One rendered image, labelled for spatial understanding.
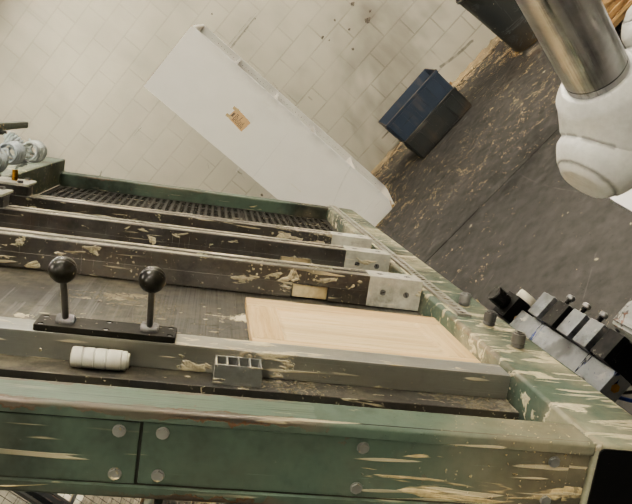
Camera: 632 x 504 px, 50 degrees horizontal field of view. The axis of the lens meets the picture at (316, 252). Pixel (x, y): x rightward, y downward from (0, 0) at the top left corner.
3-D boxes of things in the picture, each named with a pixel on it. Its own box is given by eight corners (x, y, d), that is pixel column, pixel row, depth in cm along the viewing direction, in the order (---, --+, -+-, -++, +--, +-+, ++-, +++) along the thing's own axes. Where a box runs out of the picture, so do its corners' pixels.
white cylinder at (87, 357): (68, 369, 95) (126, 374, 96) (70, 349, 94) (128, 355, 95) (72, 362, 97) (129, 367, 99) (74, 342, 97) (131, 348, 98)
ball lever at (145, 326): (160, 345, 101) (165, 280, 92) (134, 342, 100) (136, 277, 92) (163, 326, 104) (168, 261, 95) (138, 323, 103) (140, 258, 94)
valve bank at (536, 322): (727, 397, 115) (637, 312, 109) (669, 459, 116) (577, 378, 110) (576, 312, 163) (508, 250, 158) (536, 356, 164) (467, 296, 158)
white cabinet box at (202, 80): (395, 205, 539) (191, 25, 491) (346, 257, 553) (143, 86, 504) (386, 187, 597) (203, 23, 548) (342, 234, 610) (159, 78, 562)
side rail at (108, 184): (324, 233, 291) (328, 208, 289) (57, 199, 273) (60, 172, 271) (322, 230, 299) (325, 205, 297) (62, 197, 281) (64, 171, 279)
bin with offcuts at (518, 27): (571, 8, 515) (513, -54, 500) (521, 61, 527) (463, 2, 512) (548, 9, 564) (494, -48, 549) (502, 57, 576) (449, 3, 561)
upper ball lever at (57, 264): (76, 337, 99) (73, 270, 90) (49, 334, 98) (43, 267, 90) (82, 318, 102) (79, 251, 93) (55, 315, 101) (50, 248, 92)
